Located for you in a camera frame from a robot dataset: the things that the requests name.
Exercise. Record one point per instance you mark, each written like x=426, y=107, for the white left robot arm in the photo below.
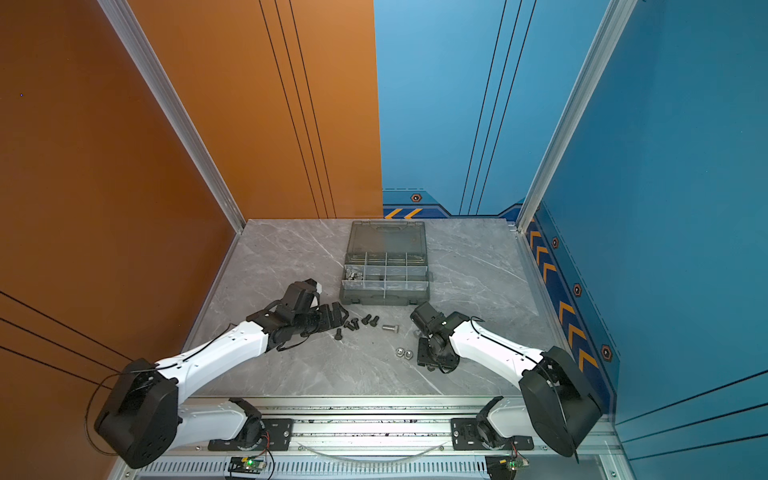
x=146, y=414

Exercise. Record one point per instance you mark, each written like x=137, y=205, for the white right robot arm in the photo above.
x=559, y=405

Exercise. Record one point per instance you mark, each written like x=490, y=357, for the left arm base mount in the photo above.
x=258, y=433

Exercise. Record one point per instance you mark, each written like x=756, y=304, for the aluminium corner post left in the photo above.
x=129, y=31

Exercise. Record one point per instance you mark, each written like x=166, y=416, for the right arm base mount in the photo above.
x=477, y=433

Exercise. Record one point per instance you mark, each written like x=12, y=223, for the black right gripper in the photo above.
x=445, y=365

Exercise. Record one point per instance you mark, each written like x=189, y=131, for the aluminium corner post right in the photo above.
x=610, y=30

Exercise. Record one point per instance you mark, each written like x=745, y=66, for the green circuit board right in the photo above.
x=504, y=468

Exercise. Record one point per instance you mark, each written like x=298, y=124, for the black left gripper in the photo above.
x=329, y=322

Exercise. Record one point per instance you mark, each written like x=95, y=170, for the aluminium corner post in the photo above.
x=129, y=31
x=610, y=30

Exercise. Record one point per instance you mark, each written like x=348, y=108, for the green circuit board left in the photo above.
x=249, y=467

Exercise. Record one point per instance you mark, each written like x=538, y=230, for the green circuit board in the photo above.
x=249, y=467
x=504, y=468

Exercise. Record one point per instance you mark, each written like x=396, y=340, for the grey plastic organizer box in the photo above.
x=394, y=257

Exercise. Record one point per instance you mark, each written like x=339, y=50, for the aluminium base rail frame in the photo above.
x=384, y=438

